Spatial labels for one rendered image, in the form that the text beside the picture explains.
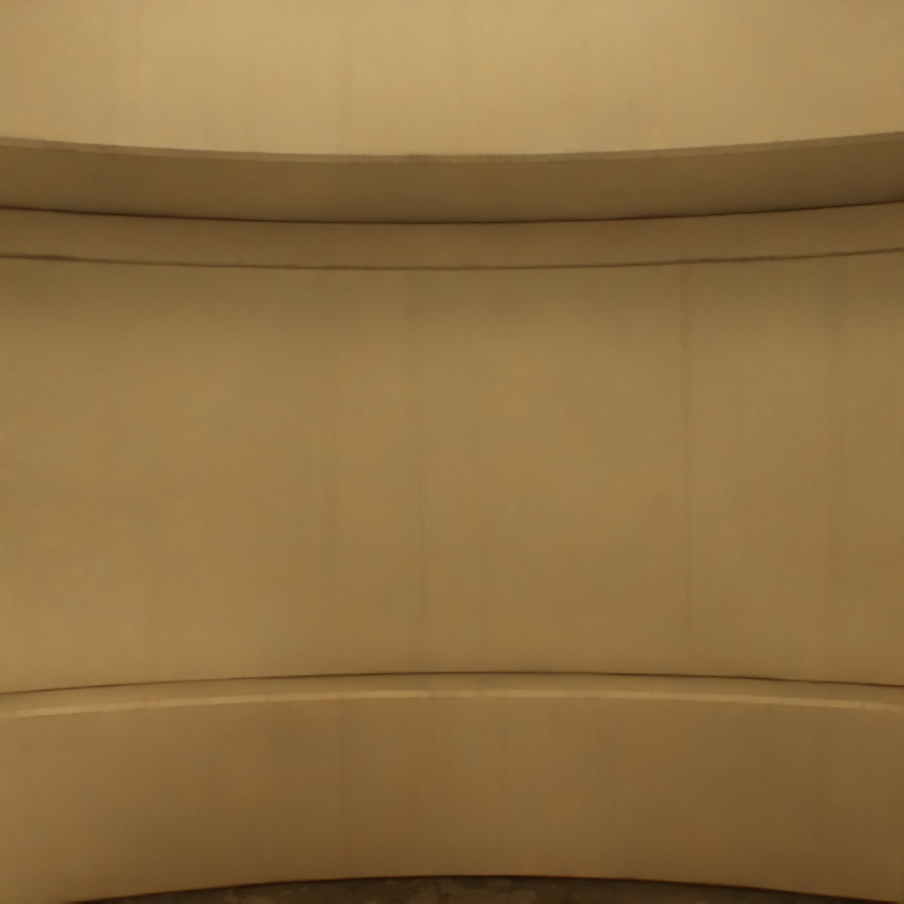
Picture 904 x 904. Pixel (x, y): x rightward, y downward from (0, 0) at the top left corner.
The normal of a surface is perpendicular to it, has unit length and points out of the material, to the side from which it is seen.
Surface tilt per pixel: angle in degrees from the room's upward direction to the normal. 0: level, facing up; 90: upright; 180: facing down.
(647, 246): 90
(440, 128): 90
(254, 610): 90
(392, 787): 90
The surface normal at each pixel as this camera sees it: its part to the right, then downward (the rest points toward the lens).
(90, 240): 0.25, 0.00
